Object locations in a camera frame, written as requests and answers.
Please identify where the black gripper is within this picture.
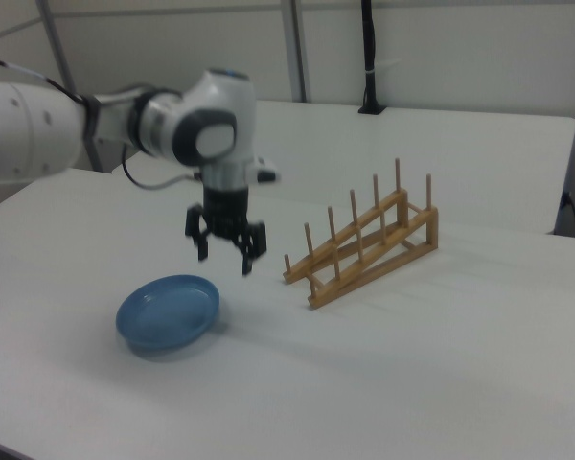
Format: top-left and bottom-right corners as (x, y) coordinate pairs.
(184, 185), (269, 278)

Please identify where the blue round plate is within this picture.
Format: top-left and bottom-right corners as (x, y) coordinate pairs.
(115, 273), (221, 357)

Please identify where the wooden plate rack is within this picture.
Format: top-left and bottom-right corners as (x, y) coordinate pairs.
(282, 157), (440, 311)

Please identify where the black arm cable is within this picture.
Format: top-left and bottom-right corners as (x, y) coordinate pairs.
(120, 143), (206, 191)
(0, 57), (88, 104)

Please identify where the grey partition post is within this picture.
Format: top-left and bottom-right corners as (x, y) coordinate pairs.
(281, 0), (313, 103)

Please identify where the black camera pole with base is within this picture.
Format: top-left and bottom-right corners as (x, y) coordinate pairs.
(357, 0), (388, 116)

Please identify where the black wall cable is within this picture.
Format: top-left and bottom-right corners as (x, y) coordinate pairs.
(561, 190), (575, 238)

